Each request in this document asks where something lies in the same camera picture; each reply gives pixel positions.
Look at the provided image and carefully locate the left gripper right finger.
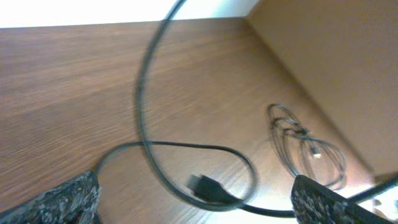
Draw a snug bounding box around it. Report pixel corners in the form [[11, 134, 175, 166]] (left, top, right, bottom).
[[291, 175, 389, 224]]

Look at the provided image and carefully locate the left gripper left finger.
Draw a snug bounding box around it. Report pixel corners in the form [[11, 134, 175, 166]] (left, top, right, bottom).
[[1, 171, 101, 224]]

